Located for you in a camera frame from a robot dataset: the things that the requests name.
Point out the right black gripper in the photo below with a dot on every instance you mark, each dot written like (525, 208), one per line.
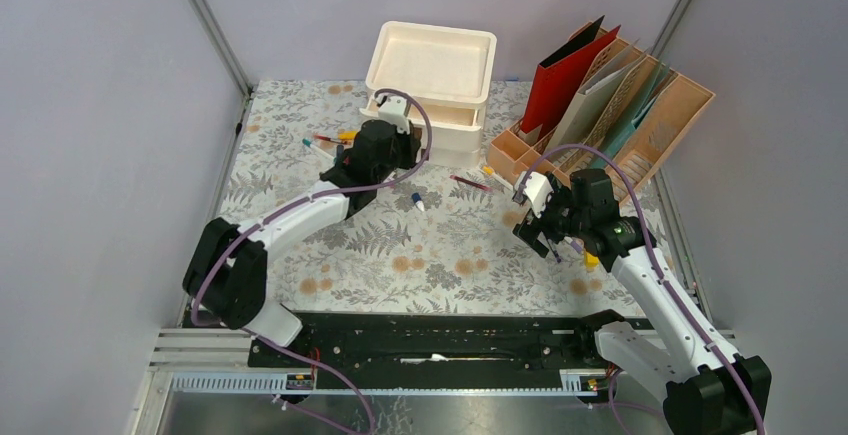
(561, 194)

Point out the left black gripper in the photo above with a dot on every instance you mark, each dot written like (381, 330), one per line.
(412, 144)

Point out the white three-drawer organizer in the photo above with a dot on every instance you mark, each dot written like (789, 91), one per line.
(449, 72)

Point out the beige folder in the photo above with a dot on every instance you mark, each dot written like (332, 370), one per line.
(603, 79)

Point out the red folder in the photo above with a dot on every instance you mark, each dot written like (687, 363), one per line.
(558, 77)

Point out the teal folder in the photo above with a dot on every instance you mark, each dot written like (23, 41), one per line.
(627, 109)

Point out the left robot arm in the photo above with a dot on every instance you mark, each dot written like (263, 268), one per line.
(227, 274)

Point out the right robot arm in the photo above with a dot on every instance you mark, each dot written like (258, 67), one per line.
(704, 384)

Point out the dark blue pen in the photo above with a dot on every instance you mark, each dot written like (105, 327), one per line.
(553, 250)

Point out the dark red pen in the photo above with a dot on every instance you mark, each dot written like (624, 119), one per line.
(470, 183)

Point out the yellow eraser block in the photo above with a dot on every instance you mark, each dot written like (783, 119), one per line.
(590, 261)

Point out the teal capped white marker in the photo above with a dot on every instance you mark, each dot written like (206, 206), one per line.
(317, 149)

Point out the yellow capped white marker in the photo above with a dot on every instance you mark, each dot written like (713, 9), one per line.
(491, 174)

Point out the floral table mat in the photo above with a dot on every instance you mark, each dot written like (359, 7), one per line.
(459, 256)

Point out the orange plastic file rack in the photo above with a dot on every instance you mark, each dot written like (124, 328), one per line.
(677, 102)

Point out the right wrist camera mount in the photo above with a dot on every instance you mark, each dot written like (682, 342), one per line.
(533, 188)

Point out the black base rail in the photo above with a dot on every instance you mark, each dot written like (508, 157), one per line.
(427, 353)

